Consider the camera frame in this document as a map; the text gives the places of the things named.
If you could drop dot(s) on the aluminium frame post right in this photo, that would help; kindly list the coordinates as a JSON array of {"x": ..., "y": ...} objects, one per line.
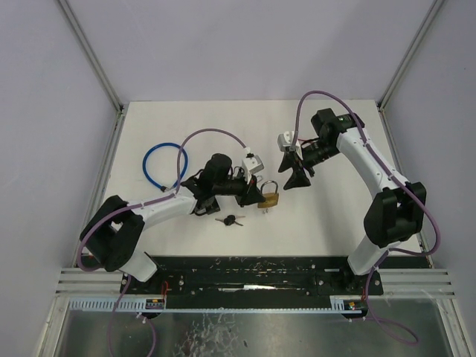
[{"x": 411, "y": 51}]

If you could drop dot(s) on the large brass padlock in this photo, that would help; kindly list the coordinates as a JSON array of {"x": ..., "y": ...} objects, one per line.
[{"x": 271, "y": 198}]

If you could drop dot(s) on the red cable padlock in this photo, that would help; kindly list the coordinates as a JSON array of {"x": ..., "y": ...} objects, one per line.
[{"x": 307, "y": 141}]

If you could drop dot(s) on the grey slotted cable duct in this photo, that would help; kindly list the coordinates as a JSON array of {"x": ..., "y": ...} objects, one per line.
[{"x": 144, "y": 305}]

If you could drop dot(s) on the aluminium frame post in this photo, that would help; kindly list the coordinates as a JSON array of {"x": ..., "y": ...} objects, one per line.
[
  {"x": 89, "y": 53},
  {"x": 411, "y": 51}
]

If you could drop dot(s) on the blue cable lock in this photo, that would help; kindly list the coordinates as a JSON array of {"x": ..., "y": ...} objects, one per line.
[{"x": 157, "y": 165}]

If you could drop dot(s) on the black-headed keys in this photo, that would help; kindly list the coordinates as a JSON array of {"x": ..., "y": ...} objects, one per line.
[{"x": 230, "y": 220}]

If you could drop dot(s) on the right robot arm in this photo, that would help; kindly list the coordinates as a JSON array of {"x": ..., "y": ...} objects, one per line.
[{"x": 395, "y": 214}]

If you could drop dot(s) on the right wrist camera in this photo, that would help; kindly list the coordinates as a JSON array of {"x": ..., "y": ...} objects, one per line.
[{"x": 285, "y": 141}]

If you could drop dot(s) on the black padlock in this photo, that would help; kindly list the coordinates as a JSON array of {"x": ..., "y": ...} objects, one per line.
[{"x": 207, "y": 208}]

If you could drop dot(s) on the aluminium frame post left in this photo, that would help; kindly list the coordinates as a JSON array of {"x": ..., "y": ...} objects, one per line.
[{"x": 89, "y": 53}]

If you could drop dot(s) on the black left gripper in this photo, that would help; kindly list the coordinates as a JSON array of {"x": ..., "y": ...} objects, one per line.
[{"x": 245, "y": 191}]

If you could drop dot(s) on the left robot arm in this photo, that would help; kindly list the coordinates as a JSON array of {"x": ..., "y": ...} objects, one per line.
[{"x": 112, "y": 235}]

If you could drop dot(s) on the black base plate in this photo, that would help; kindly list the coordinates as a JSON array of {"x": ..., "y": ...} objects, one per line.
[{"x": 253, "y": 282}]

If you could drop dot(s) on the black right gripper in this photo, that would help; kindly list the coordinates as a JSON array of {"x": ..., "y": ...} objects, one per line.
[{"x": 297, "y": 162}]

